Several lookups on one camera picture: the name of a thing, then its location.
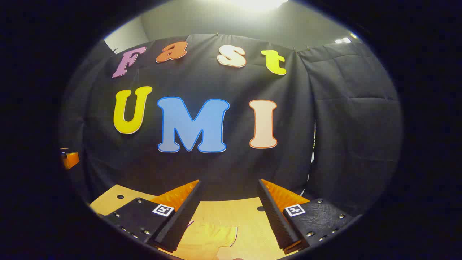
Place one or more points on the orange T-shirt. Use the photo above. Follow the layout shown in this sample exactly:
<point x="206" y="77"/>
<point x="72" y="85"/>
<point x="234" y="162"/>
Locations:
<point x="202" y="238"/>

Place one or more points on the bright ceiling light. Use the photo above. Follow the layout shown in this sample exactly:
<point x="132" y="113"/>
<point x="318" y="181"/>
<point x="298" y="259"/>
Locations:
<point x="256" y="3"/>

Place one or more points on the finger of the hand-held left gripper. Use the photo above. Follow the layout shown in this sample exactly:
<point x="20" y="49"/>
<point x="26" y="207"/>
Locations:
<point x="70" y="159"/>

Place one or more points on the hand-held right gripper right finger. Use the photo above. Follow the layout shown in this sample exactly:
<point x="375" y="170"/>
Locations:
<point x="276" y="216"/>

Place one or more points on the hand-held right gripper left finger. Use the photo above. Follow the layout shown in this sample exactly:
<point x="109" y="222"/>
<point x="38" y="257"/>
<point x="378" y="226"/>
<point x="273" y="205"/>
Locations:
<point x="180" y="220"/>

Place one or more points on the black backdrop cloth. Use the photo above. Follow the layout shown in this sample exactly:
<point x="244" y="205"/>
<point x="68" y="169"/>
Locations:
<point x="223" y="169"/>

